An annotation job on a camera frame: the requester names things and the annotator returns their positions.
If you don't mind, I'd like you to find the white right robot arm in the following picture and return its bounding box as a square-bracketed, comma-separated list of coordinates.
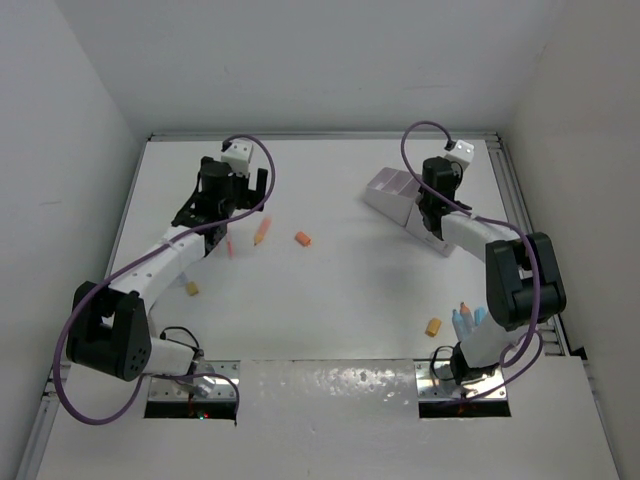
[416, 157, 567, 385]

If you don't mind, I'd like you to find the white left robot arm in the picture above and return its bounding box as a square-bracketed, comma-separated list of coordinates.
[66, 142, 268, 381]

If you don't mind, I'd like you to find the white purple desk organizer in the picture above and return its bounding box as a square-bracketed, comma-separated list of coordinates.
[363, 167, 458, 257]

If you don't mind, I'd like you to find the orange fat pencil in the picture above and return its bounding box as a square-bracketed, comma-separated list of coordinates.
[253, 216, 272, 246]

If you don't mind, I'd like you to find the orange marker cap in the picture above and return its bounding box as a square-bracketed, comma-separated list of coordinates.
[294, 231, 312, 247]

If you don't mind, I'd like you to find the small yellow eraser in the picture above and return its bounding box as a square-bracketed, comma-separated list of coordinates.
[185, 281, 199, 296]

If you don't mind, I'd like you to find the orange highlighter pen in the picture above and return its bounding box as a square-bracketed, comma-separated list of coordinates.
[459, 302, 475, 333]

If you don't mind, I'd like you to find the light blue marker cap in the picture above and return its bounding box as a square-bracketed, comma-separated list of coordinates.
[474, 307, 487, 326]

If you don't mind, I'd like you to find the blue highlighter pen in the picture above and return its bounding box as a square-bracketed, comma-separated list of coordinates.
[452, 309, 469, 342]

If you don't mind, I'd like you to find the yellow marker cap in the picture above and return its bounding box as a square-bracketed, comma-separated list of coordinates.
[425, 318, 442, 338]

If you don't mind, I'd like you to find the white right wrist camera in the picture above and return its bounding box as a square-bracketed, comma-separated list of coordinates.
[444, 140, 475, 171]

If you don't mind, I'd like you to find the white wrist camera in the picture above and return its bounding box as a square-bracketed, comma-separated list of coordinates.
[221, 140, 253, 178]
[444, 140, 475, 171]

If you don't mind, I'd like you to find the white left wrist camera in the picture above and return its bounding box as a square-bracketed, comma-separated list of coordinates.
[221, 140, 253, 178]

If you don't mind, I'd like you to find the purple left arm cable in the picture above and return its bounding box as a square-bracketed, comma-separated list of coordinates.
[52, 133, 277, 425]

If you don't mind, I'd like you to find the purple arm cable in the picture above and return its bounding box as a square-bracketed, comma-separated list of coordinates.
[52, 133, 277, 425]
[400, 120, 544, 404]

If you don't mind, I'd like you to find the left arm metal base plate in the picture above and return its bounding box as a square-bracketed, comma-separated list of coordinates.
[147, 360, 241, 403]

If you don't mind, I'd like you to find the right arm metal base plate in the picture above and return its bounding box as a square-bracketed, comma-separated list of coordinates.
[414, 360, 508, 403]

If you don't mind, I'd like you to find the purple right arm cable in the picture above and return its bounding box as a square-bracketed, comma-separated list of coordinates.
[400, 120, 544, 404]

